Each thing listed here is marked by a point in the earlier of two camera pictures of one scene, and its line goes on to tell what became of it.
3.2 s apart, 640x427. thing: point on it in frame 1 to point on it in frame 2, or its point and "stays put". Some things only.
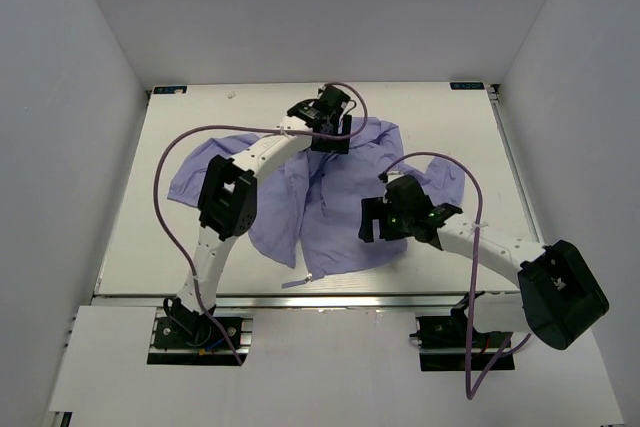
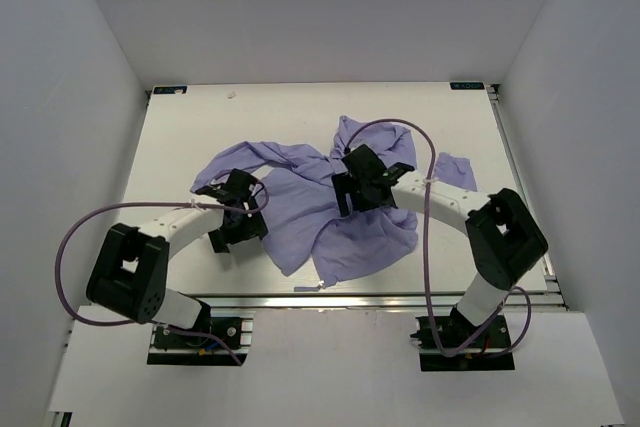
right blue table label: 467,85 stays put
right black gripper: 377,208 to 345,183
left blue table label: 170,89 stays put
